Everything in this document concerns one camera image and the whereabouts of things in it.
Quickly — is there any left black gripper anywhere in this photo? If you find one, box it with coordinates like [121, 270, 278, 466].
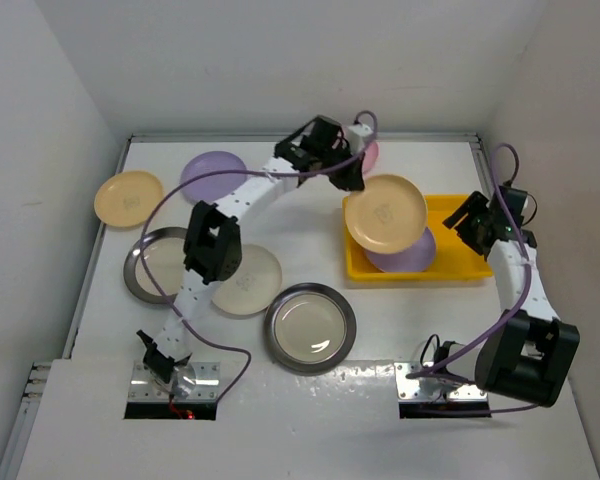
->
[316, 141, 363, 190]

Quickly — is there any pink plastic plate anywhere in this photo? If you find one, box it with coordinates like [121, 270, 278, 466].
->
[362, 141, 379, 175]

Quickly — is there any orange plastic plate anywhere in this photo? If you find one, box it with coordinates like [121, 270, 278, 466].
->
[93, 170, 164, 228]
[344, 174, 428, 254]

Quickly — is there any purple plastic plate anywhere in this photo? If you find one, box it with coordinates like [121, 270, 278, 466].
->
[364, 227, 437, 273]
[180, 151, 247, 204]

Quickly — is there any cream plastic plate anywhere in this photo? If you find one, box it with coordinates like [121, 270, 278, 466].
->
[212, 244, 282, 316]

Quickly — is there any steel rimmed plate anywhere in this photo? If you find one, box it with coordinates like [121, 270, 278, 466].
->
[264, 282, 357, 376]
[123, 227, 186, 305]

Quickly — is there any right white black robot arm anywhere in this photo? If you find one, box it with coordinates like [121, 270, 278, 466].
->
[420, 186, 580, 408]

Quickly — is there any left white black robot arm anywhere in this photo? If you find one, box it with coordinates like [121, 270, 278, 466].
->
[138, 115, 378, 385]

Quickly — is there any yellow plastic bin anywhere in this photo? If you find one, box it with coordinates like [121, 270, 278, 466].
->
[342, 194, 493, 283]

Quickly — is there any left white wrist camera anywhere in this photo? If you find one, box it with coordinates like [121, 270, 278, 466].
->
[344, 123, 375, 155]

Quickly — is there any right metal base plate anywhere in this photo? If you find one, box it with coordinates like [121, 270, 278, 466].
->
[394, 362, 488, 403]

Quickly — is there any metal base plate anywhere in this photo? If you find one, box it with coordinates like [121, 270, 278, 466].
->
[128, 361, 220, 403]
[394, 362, 488, 403]

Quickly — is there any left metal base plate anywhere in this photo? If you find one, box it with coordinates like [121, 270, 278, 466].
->
[128, 361, 220, 403]

